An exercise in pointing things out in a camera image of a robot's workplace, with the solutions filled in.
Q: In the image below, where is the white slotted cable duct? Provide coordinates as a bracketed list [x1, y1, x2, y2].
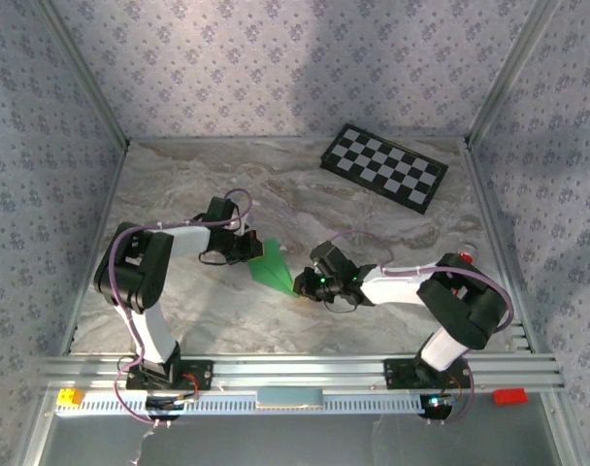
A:
[55, 387, 425, 416]

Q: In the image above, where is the black controller board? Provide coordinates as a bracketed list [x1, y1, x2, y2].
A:
[146, 395, 200, 422]
[417, 393, 457, 421]

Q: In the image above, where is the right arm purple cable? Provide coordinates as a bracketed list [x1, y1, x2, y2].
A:
[327, 229, 515, 427]

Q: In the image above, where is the red toy brick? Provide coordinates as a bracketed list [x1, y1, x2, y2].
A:
[492, 387, 528, 406]

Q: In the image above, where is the aluminium corner post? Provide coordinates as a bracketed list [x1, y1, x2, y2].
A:
[467, 0, 564, 146]
[35, 0, 131, 150]

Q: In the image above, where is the green paper sheet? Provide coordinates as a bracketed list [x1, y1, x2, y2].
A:
[246, 238, 299, 297]

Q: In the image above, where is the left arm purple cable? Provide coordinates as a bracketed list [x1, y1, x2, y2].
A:
[108, 187, 253, 428]

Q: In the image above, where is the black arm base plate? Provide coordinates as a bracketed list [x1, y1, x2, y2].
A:
[383, 358, 473, 392]
[124, 359, 214, 391]

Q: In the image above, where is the black white chessboard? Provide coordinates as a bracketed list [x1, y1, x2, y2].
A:
[319, 122, 449, 216]

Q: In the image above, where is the yellow toy brick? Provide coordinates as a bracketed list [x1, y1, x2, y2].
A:
[56, 387, 85, 408]

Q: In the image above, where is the wide aluminium mounting rail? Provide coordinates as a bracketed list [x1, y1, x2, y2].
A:
[37, 352, 567, 395]

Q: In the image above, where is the aluminium frame bar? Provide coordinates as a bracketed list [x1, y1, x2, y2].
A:
[462, 143, 540, 353]
[61, 144, 130, 355]

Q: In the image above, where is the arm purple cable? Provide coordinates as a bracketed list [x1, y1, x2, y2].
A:
[327, 229, 515, 427]
[108, 187, 253, 428]

